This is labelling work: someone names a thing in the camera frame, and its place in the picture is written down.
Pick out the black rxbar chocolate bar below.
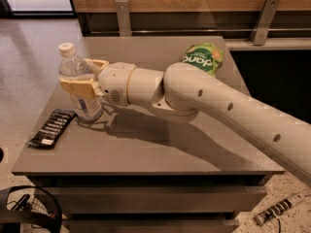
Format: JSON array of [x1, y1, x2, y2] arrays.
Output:
[[28, 109, 77, 150]]

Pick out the right metal bracket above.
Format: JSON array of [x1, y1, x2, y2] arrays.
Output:
[[250, 0, 281, 46]]

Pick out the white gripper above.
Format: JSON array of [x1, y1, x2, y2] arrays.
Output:
[[59, 59, 136, 106]]

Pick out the black wire basket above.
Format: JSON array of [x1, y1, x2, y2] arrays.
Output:
[[0, 185, 62, 233]]

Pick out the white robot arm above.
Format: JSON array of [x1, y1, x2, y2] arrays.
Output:
[[59, 60, 311, 185]]

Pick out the green snack chip bag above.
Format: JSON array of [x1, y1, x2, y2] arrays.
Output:
[[182, 43, 224, 76]]

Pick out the grey drawer cabinet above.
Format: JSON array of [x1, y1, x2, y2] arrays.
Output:
[[11, 35, 288, 233]]

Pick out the clear plastic water bottle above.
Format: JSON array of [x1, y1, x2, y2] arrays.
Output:
[[58, 43, 102, 123]]

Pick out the metal bracket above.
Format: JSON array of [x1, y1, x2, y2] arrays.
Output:
[[115, 0, 132, 37], [250, 0, 281, 46]]

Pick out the left metal bracket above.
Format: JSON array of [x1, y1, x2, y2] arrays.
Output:
[[115, 0, 132, 37]]

